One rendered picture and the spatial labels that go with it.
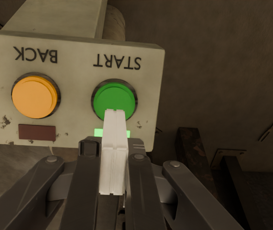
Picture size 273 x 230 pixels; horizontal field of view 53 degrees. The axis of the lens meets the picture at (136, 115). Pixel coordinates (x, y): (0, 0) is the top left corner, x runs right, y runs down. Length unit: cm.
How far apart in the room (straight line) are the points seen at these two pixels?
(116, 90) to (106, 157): 12
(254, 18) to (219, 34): 11
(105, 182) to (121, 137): 3
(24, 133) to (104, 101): 9
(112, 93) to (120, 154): 12
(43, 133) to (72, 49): 9
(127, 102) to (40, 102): 8
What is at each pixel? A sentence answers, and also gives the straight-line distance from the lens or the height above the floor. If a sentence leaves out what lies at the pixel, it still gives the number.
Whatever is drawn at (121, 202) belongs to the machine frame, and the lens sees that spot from 138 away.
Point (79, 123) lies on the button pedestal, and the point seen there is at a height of 61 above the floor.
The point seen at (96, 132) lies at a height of 61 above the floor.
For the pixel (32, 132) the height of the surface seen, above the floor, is 61.
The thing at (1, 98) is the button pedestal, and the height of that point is 60.
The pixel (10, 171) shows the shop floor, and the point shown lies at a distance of 140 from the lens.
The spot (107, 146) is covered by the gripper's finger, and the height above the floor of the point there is 71.
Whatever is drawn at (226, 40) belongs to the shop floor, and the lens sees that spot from 96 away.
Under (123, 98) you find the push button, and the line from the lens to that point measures 26.
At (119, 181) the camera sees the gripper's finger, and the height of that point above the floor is 72.
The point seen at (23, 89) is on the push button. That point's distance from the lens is 27.
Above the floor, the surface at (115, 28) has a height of 15.
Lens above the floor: 82
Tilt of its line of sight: 50 degrees down
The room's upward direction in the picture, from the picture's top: 177 degrees clockwise
